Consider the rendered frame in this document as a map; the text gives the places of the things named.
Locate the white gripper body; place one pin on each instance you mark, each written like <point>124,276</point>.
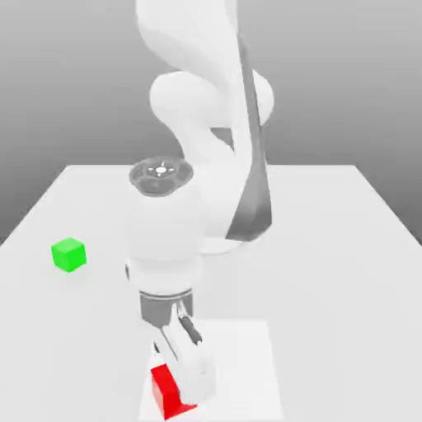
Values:
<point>188,359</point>

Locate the small red cube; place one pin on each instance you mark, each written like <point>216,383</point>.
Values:
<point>166,390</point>

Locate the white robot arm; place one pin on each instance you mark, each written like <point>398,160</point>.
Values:
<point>184,108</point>

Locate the small green cube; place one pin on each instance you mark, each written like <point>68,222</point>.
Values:
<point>68,254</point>

